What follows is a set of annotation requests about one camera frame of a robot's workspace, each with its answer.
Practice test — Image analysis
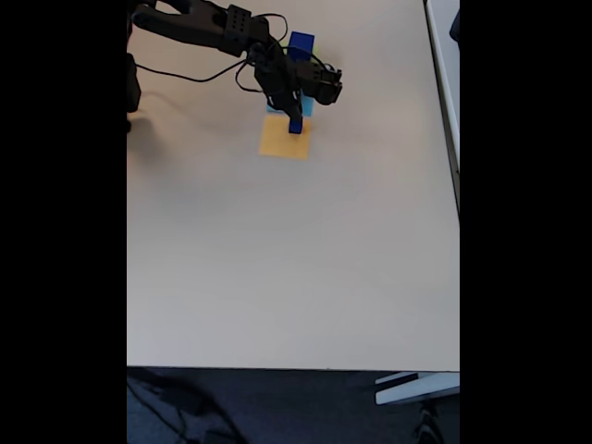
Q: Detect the large blue cube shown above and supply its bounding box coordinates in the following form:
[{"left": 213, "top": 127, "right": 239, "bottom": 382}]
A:
[{"left": 285, "top": 31, "right": 317, "bottom": 64}]

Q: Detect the light blue paper square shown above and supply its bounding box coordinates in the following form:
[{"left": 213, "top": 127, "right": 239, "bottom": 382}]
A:
[{"left": 265, "top": 94, "right": 315, "bottom": 117}]

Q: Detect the orange paper square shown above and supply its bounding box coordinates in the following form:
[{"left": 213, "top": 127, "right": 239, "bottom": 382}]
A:
[{"left": 258, "top": 115, "right": 312, "bottom": 162}]

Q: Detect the white adjacent table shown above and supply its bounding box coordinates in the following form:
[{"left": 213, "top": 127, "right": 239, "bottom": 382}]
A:
[{"left": 424, "top": 0, "right": 461, "bottom": 214}]

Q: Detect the white table foot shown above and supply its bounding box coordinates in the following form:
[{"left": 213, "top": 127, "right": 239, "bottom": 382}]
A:
[{"left": 374, "top": 371, "right": 461, "bottom": 406}]

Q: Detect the black camera box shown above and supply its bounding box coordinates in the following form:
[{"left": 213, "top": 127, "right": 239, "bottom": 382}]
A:
[{"left": 295, "top": 57, "right": 344, "bottom": 107}]

